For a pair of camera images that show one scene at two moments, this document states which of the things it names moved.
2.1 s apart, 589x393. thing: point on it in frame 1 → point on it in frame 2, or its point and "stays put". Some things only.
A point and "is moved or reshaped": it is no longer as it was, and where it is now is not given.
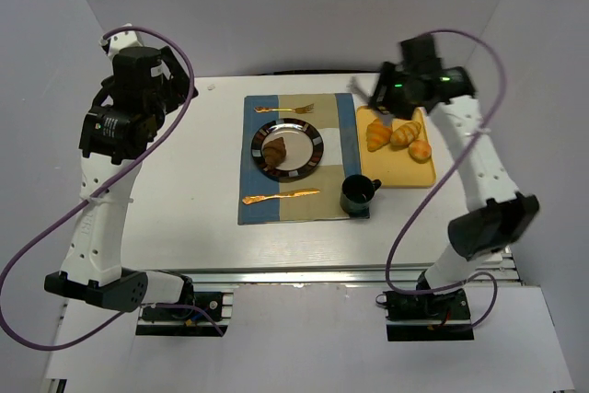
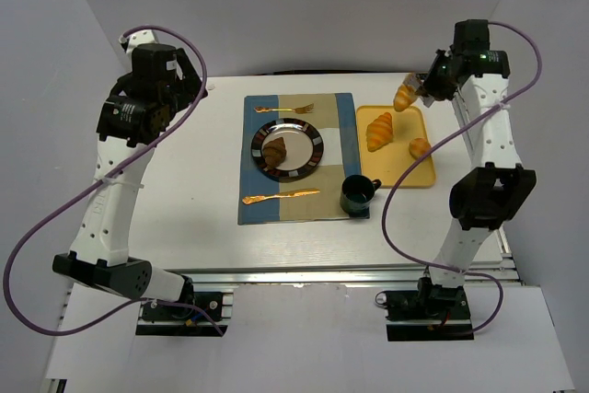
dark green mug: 356,195 stays put
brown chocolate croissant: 274,152 stays put
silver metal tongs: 386,118 is moved or reshaped
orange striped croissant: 377,135 stays put
